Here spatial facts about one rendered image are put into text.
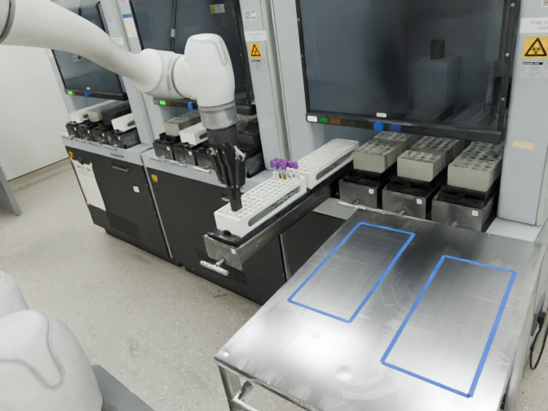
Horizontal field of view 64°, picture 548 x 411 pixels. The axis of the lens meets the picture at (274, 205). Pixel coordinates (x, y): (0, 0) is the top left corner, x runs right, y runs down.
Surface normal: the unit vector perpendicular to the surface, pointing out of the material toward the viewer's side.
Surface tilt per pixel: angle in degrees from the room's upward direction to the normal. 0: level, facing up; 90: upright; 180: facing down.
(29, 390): 75
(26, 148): 90
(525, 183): 90
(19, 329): 5
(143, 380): 0
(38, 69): 90
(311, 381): 0
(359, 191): 90
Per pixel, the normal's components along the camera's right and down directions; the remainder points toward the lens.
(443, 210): -0.64, 0.43
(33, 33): 0.71, 0.67
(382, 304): -0.13, -0.88
